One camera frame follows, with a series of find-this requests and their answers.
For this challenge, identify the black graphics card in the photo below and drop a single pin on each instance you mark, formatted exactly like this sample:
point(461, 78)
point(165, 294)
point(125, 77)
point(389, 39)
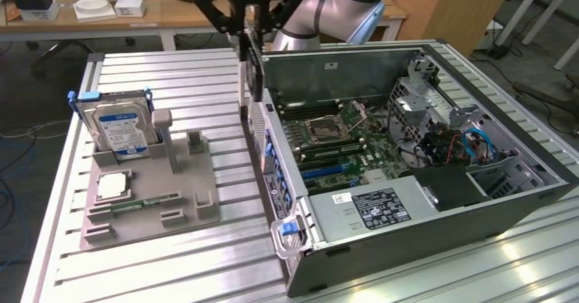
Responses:
point(254, 69)

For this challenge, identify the long blue expansion slot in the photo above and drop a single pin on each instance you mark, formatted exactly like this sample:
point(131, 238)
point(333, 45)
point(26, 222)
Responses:
point(323, 171)

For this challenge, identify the wooden desk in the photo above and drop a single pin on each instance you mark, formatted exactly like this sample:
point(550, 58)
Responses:
point(173, 13)

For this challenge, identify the small white box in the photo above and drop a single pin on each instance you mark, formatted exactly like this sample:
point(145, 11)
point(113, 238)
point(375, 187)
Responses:
point(130, 7)

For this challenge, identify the white round part on base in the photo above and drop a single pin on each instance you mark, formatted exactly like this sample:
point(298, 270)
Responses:
point(94, 8)

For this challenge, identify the black office chair base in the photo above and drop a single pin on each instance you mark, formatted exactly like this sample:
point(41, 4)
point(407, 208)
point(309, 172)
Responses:
point(59, 47)

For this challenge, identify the metal socket cover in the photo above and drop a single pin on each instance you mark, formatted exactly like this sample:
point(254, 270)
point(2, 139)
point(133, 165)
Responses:
point(358, 116)

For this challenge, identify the CPU socket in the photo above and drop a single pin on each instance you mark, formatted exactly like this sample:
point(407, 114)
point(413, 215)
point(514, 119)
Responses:
point(327, 128)

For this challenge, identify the wooden cabinet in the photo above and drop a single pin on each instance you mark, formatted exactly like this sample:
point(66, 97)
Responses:
point(462, 11)

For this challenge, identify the white box with black top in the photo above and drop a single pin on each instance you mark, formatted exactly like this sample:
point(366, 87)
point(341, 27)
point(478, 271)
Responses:
point(37, 9)

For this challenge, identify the hard disk with blue caddy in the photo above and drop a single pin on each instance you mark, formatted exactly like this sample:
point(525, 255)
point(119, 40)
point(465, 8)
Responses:
point(119, 130)

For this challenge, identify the silver disk bay cage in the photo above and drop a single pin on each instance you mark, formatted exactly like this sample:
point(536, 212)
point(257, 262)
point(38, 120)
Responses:
point(414, 110)

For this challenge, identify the black installed RAM stick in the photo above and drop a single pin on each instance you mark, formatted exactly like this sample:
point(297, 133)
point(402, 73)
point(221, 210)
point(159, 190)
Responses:
point(333, 148)

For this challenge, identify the black floor box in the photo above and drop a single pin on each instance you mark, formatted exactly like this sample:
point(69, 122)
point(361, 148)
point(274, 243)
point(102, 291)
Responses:
point(500, 52)

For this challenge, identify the grey parts rack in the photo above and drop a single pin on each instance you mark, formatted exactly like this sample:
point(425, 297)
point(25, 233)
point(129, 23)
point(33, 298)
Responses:
point(154, 177)

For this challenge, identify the silver CPU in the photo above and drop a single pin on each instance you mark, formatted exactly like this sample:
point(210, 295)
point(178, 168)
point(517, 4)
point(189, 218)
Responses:
point(113, 185)

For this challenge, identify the green RAM stick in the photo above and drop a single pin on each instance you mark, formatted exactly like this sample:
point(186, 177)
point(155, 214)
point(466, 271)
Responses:
point(141, 204)

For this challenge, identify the grey power supply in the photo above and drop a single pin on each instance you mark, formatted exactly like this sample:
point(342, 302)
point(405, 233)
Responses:
point(335, 215)

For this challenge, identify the dark chair base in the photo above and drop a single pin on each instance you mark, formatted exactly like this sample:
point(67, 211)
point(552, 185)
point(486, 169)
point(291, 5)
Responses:
point(552, 98)

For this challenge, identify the blue case latch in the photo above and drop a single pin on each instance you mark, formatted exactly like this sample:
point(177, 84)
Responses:
point(290, 230)

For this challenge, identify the silver perforated disk bay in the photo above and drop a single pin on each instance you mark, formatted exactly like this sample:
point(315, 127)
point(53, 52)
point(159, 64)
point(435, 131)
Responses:
point(516, 177)

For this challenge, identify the open dark PC case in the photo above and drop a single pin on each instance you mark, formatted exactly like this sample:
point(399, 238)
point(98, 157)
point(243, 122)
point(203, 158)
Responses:
point(407, 242)

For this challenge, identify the white table frame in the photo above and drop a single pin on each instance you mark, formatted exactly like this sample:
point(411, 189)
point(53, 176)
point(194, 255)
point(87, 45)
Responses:
point(538, 11)

